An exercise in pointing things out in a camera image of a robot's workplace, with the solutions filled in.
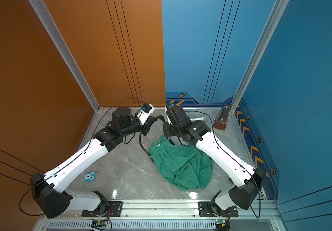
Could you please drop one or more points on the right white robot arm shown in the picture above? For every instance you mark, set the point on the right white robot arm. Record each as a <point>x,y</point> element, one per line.
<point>247,180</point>

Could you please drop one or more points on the right green circuit board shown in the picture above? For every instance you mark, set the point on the right green circuit board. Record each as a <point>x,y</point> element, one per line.
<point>222,224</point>

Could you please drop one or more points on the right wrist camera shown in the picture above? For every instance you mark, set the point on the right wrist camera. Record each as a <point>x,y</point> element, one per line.
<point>169,109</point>

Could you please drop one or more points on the green circuit board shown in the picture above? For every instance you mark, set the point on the green circuit board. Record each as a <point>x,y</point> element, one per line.
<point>222,224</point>
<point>99,224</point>

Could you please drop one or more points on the aluminium mounting rail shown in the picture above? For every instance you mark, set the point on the aluminium mounting rail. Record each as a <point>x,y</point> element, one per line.
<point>168,215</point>

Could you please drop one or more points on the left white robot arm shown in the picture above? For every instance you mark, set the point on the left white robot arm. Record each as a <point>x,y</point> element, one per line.
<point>50,191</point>

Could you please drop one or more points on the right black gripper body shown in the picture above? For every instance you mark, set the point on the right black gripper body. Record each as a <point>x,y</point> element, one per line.
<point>169,130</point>

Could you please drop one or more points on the left green circuit board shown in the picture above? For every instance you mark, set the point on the left green circuit board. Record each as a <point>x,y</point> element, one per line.
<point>99,224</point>

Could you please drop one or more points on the green trousers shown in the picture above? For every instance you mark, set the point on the green trousers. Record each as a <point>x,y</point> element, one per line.
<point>186,168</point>

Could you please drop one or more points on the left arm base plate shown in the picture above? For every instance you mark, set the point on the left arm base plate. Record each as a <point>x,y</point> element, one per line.
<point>105,209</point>

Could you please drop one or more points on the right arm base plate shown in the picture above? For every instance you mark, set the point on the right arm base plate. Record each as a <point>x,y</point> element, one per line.
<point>208,209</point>

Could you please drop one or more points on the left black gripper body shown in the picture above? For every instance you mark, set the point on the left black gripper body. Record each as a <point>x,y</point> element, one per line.
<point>144,126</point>

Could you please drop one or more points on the light blue toy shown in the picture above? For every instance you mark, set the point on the light blue toy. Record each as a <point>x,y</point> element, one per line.
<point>90,176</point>

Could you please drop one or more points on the left aluminium corner post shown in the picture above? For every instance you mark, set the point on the left aluminium corner post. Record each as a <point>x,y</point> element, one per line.
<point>58,40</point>

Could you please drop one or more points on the aluminium corner post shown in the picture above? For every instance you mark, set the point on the aluminium corner post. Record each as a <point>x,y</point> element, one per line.
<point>270,26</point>
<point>58,40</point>

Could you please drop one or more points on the right aluminium corner post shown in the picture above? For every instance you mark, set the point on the right aluminium corner post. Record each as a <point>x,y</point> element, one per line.
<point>270,26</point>

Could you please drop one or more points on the brown wooden metronome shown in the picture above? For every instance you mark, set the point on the brown wooden metronome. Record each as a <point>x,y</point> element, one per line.
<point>222,118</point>

